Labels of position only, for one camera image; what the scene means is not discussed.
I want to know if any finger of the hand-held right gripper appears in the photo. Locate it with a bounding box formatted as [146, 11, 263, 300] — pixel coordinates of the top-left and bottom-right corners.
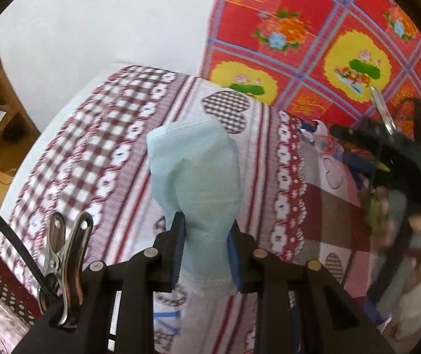
[329, 121, 392, 152]

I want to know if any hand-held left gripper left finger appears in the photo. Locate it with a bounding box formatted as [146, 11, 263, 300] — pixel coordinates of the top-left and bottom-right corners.
[13, 212, 186, 354]

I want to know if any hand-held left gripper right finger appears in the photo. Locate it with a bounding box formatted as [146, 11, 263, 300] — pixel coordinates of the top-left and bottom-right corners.
[227, 219, 395, 354]

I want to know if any grey-green wrapper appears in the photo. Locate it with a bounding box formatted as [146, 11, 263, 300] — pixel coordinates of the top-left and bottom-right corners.
[358, 186, 408, 237]

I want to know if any pale blue-green face mask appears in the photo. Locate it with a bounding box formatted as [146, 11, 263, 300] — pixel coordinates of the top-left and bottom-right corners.
[146, 116, 241, 297]

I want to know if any person's right forearm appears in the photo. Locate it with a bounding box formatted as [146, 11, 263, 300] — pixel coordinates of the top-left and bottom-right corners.
[389, 258, 421, 342]

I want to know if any blue and white packet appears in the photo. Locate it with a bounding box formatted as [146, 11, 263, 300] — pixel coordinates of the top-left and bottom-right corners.
[299, 120, 347, 155]

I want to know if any metal spring clip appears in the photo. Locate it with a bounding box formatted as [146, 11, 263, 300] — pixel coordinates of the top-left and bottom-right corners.
[370, 86, 399, 142]
[38, 212, 94, 327]

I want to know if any checkered cloth covered table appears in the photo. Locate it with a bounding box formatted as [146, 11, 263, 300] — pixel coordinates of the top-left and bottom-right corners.
[0, 64, 421, 354]

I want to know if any wooden desk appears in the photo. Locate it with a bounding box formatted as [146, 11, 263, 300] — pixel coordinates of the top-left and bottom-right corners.
[0, 56, 42, 192]

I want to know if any red floral wall cloth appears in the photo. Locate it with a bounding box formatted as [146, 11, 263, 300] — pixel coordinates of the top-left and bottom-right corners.
[199, 0, 421, 178]

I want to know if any thick black cable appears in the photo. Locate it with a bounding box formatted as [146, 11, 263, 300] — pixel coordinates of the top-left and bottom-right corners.
[0, 194, 49, 296]

